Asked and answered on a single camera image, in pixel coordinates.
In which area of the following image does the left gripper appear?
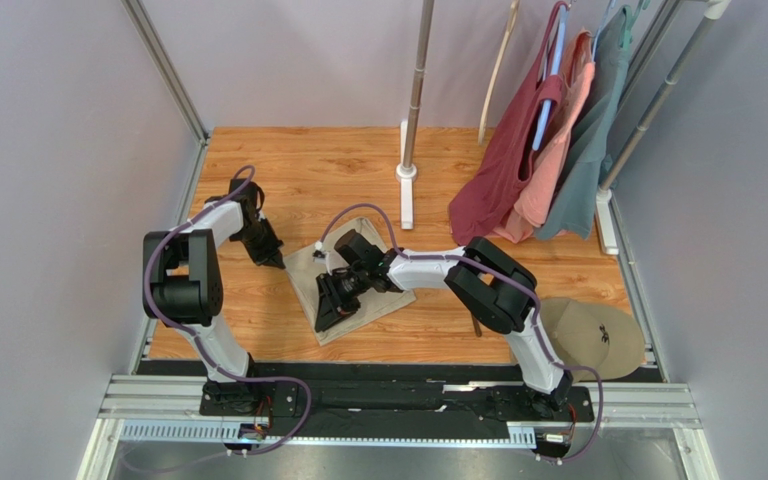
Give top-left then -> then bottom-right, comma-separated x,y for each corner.
234,217 -> 285,269

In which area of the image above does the beige cloth napkin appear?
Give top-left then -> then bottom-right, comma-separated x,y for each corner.
284,244 -> 416,346

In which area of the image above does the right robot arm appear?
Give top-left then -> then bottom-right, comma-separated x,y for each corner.
314,230 -> 573,410

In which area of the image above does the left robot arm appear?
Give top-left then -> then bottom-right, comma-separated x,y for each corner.
142,179 -> 285,413

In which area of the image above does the maroon tank top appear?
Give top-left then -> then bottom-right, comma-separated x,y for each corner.
448,1 -> 559,246

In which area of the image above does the pink shirt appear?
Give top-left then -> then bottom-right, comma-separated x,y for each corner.
492,29 -> 596,243

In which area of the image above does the beige baseball cap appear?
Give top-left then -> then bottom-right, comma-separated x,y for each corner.
539,297 -> 645,383

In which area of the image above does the teal shirt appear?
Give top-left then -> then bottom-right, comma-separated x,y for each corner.
534,5 -> 636,240

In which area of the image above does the left rack pole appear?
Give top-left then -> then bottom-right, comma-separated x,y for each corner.
400,0 -> 435,174

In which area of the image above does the rack pole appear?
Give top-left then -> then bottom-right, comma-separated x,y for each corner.
400,0 -> 435,174
598,0 -> 731,200

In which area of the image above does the blue hanger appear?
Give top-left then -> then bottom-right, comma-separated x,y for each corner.
531,1 -> 570,151

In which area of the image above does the right white rack foot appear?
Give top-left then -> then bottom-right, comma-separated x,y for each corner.
595,189 -> 620,256

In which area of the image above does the beige wooden hanger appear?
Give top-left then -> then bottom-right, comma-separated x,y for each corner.
477,0 -> 520,145

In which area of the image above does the right rack pole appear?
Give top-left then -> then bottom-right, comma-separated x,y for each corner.
598,0 -> 731,200

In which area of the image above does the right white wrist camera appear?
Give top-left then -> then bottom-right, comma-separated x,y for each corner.
312,241 -> 328,263

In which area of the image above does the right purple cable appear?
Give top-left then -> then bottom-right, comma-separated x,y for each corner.
317,202 -> 605,465

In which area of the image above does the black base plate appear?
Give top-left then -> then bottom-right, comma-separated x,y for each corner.
137,361 -> 665,442

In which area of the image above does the aluminium frame rail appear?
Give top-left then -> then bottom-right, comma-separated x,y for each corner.
78,375 -> 718,479

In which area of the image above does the left aluminium corner post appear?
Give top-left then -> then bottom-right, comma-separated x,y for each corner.
122,0 -> 210,145

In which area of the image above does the aluminium corner post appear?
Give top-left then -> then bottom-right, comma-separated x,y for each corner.
578,1 -> 680,158
122,0 -> 210,145

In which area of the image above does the right aluminium corner post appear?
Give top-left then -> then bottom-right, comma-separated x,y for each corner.
578,1 -> 680,158

